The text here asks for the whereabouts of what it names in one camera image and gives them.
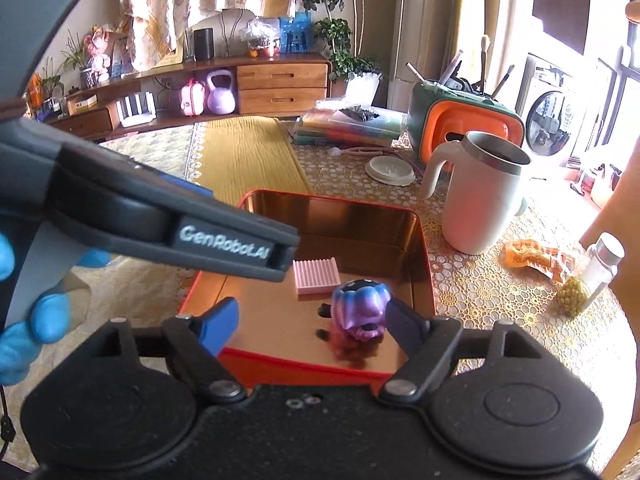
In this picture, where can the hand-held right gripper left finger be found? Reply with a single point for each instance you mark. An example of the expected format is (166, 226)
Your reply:
(220, 325)

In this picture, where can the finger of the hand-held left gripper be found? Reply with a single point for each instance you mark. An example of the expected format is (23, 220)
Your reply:
(225, 245)
(170, 182)

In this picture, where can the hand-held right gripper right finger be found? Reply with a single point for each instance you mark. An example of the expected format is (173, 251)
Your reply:
(407, 327)

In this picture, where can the purple toy figure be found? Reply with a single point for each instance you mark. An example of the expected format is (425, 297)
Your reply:
(360, 305)

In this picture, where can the pink ribbed block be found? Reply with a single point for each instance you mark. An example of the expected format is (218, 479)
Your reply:
(315, 276)

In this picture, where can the red tin box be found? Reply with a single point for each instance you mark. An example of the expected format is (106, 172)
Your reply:
(350, 240)

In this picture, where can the person's left hand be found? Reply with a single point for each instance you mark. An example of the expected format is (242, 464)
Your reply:
(30, 345)

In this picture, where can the yellow quilted mat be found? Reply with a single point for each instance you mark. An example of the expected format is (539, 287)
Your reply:
(240, 160)

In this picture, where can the small wooden box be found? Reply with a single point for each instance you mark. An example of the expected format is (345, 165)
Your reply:
(82, 105)

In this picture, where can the white router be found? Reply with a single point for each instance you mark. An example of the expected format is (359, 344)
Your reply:
(136, 110)

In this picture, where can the gold lace tablecloth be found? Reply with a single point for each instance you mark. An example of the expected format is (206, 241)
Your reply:
(475, 280)

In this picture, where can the pink toy case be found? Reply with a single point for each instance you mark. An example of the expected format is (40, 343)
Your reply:
(193, 99)

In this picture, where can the purple kettlebell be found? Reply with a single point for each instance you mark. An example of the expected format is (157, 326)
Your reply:
(221, 97)

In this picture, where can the small potted plant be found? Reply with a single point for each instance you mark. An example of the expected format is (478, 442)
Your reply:
(77, 60)

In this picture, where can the pink doll figurine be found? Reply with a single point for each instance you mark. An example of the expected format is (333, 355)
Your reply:
(97, 52)

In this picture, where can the black speaker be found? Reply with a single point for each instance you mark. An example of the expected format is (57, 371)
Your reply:
(203, 44)

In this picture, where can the orange snack wrapper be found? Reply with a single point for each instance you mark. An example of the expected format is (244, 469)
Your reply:
(535, 260)

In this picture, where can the wooden sideboard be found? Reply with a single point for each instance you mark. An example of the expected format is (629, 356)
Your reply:
(280, 80)

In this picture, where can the round white lid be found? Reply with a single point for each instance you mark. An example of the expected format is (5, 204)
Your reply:
(390, 170)

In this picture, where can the white shell-shaped ornament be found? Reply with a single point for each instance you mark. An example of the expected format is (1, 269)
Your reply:
(235, 35)

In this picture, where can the stack of clear plastic cases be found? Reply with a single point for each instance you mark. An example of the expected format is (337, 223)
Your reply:
(350, 132)

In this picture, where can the clear bag with fruit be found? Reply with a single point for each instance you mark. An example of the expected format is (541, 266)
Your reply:
(260, 37)

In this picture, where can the clear bag with dark contents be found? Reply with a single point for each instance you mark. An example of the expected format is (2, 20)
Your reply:
(360, 114)

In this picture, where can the blue picture box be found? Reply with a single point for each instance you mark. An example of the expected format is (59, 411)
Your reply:
(296, 32)

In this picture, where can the glass jar with yellow beads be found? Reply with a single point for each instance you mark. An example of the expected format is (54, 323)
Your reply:
(597, 270)

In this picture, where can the green and orange utensil box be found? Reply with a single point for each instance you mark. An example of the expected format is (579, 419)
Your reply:
(425, 120)

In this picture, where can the kitchen utensil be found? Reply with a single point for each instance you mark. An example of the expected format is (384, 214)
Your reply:
(415, 74)
(484, 62)
(451, 67)
(504, 81)

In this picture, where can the washing machine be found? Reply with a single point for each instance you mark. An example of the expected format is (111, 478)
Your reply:
(550, 115)

